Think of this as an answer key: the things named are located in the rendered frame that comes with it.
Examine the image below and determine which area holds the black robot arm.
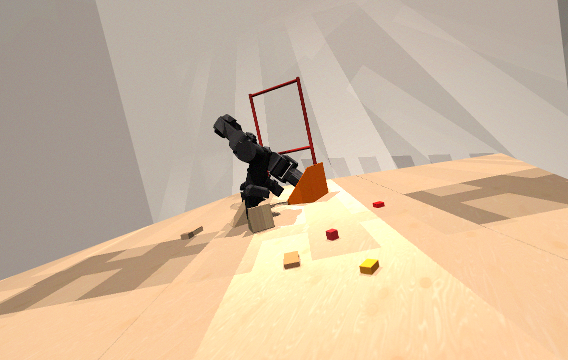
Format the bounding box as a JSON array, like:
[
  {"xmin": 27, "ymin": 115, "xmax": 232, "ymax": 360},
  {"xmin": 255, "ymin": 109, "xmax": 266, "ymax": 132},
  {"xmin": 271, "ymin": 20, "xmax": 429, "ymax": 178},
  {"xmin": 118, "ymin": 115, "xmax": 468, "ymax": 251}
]
[{"xmin": 213, "ymin": 114, "xmax": 303, "ymax": 197}]

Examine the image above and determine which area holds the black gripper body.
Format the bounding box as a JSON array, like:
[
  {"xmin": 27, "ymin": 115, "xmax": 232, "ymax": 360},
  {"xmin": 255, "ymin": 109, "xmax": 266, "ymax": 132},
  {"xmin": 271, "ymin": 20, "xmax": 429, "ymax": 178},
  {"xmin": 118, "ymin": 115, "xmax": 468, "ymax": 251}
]
[{"xmin": 240, "ymin": 165, "xmax": 270, "ymax": 199}]

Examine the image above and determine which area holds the yellow block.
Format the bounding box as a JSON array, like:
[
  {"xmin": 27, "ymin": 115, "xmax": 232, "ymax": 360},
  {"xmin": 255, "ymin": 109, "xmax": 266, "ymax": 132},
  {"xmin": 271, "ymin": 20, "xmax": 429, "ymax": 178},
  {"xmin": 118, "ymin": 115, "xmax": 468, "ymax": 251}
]
[{"xmin": 359, "ymin": 258, "xmax": 380, "ymax": 275}]

